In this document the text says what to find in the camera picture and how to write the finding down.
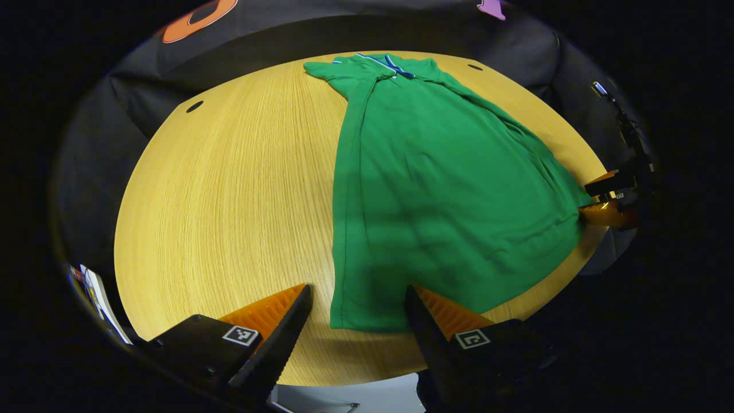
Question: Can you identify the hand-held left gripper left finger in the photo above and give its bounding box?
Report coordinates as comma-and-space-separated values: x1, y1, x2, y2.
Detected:
135, 283, 314, 410

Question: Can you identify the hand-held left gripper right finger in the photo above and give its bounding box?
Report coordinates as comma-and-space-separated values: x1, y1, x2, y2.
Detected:
404, 284, 560, 413

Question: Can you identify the green T-shirt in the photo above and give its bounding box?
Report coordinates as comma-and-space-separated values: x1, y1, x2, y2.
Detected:
303, 52, 595, 334

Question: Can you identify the dark metal stand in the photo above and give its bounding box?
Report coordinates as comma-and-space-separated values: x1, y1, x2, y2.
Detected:
591, 80, 655, 173

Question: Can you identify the white printed banner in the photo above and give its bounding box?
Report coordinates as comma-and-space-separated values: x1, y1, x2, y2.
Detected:
69, 264, 134, 345

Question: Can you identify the black backdrop cloth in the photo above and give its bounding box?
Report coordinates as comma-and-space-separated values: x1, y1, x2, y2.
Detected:
49, 0, 638, 277

